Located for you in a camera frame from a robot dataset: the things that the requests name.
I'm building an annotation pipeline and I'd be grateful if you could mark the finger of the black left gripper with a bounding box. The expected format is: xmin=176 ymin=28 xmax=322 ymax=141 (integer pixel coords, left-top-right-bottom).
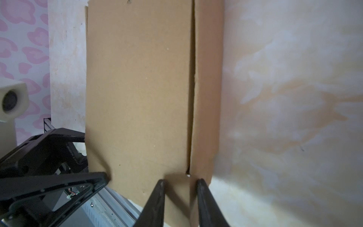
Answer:
xmin=1 ymin=172 xmax=109 ymax=227
xmin=1 ymin=128 xmax=88 ymax=178

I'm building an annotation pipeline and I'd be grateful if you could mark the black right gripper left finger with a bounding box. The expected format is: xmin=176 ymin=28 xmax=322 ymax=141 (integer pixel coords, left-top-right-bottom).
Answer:
xmin=133 ymin=179 xmax=166 ymax=227

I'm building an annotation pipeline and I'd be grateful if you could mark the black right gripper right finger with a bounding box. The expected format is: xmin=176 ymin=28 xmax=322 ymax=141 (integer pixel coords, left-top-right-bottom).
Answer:
xmin=197 ymin=179 xmax=230 ymax=227

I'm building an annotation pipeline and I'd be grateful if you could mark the brown cardboard box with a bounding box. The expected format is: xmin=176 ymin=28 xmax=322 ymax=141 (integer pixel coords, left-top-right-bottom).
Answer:
xmin=85 ymin=1 xmax=224 ymax=227

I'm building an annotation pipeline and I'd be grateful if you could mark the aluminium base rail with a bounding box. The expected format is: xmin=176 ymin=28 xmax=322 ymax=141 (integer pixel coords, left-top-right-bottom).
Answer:
xmin=42 ymin=117 xmax=142 ymax=227

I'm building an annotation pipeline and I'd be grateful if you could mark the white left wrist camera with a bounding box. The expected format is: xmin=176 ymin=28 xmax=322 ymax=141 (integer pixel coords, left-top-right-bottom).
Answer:
xmin=1 ymin=78 xmax=29 ymax=123

